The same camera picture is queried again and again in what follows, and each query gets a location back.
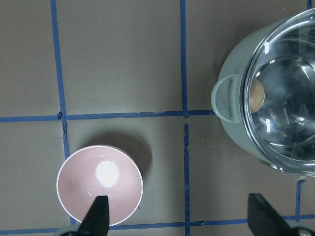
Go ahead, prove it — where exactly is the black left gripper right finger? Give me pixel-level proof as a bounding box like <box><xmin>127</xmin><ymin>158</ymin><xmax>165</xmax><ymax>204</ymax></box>
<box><xmin>247</xmin><ymin>193</ymin><xmax>298</xmax><ymax>236</ymax></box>

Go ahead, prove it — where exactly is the pink bowl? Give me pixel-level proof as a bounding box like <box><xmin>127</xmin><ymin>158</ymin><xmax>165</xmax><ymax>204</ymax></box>
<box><xmin>56</xmin><ymin>145</ymin><xmax>143</xmax><ymax>226</ymax></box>

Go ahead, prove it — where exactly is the pale green steel pot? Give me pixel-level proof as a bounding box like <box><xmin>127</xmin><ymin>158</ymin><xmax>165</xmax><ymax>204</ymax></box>
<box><xmin>211</xmin><ymin>20</ymin><xmax>284</xmax><ymax>172</ymax></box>

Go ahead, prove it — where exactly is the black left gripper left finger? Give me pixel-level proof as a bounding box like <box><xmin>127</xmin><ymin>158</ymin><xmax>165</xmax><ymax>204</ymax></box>
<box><xmin>77</xmin><ymin>196</ymin><xmax>109</xmax><ymax>236</ymax></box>

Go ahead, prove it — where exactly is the glass pot lid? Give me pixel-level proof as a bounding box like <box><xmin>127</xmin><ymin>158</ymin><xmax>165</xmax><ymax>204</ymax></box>
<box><xmin>243</xmin><ymin>9</ymin><xmax>315</xmax><ymax>177</ymax></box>

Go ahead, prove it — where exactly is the brown egg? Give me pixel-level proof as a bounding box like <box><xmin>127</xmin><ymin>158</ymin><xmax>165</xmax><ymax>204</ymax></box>
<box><xmin>250</xmin><ymin>79</ymin><xmax>265</xmax><ymax>113</ymax></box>

